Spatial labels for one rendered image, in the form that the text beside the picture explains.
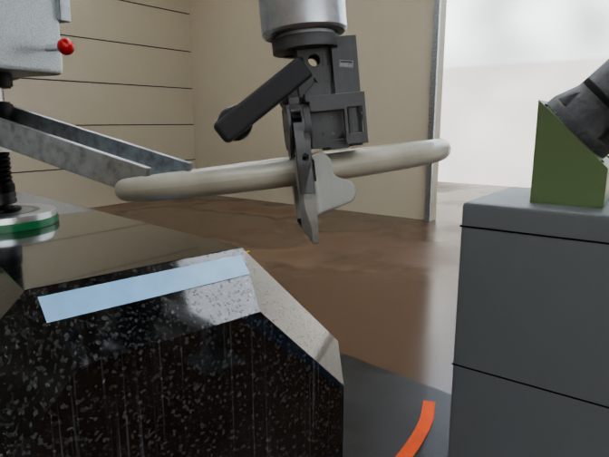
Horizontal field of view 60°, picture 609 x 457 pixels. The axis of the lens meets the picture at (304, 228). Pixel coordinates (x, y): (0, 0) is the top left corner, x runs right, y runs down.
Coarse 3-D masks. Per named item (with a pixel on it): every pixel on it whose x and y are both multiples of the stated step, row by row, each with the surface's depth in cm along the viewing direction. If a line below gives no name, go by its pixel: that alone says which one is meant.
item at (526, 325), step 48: (528, 192) 145; (480, 240) 128; (528, 240) 121; (576, 240) 115; (480, 288) 130; (528, 288) 123; (576, 288) 116; (480, 336) 132; (528, 336) 124; (576, 336) 118; (480, 384) 134; (528, 384) 126; (576, 384) 120; (480, 432) 136; (528, 432) 128; (576, 432) 121
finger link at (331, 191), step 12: (312, 156) 54; (324, 156) 55; (324, 168) 55; (324, 180) 54; (336, 180) 55; (348, 180) 55; (324, 192) 54; (336, 192) 55; (348, 192) 55; (300, 204) 54; (312, 204) 54; (324, 204) 54; (336, 204) 54; (312, 216) 54; (312, 228) 54; (312, 240) 55
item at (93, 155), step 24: (0, 120) 95; (24, 120) 108; (48, 120) 105; (0, 144) 96; (24, 144) 93; (48, 144) 91; (72, 144) 89; (96, 144) 101; (120, 144) 99; (72, 168) 90; (96, 168) 88; (120, 168) 86; (144, 168) 83; (168, 168) 95
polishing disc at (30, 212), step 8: (24, 208) 112; (32, 208) 112; (40, 208) 112; (48, 208) 112; (0, 216) 103; (8, 216) 103; (16, 216) 103; (24, 216) 103; (32, 216) 104; (40, 216) 106; (48, 216) 108; (0, 224) 100; (8, 224) 101
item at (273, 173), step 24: (408, 144) 62; (432, 144) 65; (216, 168) 58; (240, 168) 57; (264, 168) 56; (288, 168) 56; (336, 168) 57; (360, 168) 58; (384, 168) 59; (408, 168) 63; (120, 192) 67; (144, 192) 62; (168, 192) 60; (192, 192) 58; (216, 192) 58
